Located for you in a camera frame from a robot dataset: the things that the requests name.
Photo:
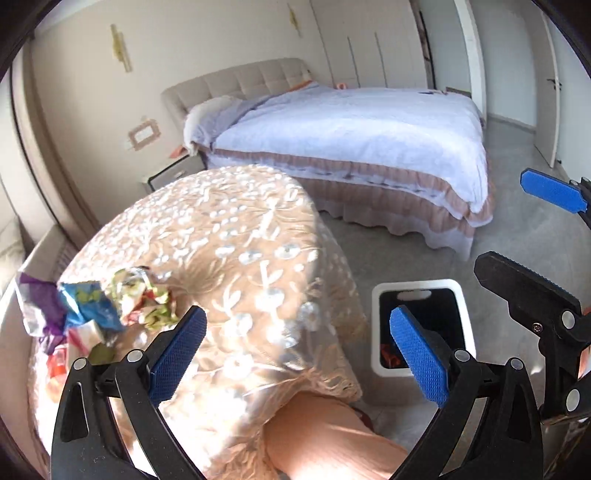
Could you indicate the gold wall sconce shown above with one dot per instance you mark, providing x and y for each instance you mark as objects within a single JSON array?
[{"x": 119, "y": 48}]

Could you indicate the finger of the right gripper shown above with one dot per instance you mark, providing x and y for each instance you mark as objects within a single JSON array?
[
  {"x": 556, "y": 317},
  {"x": 573, "y": 197}
]

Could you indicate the white bed pillow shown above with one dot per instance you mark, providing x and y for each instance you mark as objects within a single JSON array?
[{"x": 205, "y": 121}]

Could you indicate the grey white nightstand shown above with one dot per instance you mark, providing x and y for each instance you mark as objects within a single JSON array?
[{"x": 179, "y": 168}]

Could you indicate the green white noodle wrapper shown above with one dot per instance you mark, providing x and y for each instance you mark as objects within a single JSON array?
[{"x": 140, "y": 299}]

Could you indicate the blue chip bag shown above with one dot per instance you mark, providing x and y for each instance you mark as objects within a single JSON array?
[{"x": 86, "y": 301}]

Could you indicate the purple snack wrapper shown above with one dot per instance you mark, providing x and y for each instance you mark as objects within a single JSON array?
[{"x": 42, "y": 310}]

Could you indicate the white square trash bin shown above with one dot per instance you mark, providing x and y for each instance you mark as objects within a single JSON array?
[{"x": 439, "y": 306}]

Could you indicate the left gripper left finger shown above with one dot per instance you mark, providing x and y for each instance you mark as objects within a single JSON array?
[{"x": 87, "y": 443}]

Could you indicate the framed wall switch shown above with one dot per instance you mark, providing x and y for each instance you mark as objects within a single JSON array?
[{"x": 143, "y": 134}]

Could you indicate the round embroidered beige tablecloth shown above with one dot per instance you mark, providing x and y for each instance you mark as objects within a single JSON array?
[{"x": 247, "y": 246}]

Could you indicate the red snack bag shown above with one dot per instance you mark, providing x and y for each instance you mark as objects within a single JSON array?
[{"x": 57, "y": 369}]

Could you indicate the orange item on nightstand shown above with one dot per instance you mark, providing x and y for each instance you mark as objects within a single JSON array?
[{"x": 177, "y": 152}]

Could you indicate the bed with lavender duvet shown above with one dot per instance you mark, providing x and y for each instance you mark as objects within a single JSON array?
[{"x": 407, "y": 160}]

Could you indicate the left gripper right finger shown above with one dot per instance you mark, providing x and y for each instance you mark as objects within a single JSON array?
[{"x": 508, "y": 442}]

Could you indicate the beige tufted headboard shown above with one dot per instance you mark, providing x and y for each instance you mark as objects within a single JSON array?
[{"x": 253, "y": 80}]

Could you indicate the beige wardrobe doors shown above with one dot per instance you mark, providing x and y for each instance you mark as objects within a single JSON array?
[{"x": 372, "y": 43}]

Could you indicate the pink white paper packet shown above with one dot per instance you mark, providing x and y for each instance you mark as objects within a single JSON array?
[{"x": 83, "y": 338}]

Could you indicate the white room door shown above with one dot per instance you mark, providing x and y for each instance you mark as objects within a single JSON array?
[{"x": 548, "y": 91}]

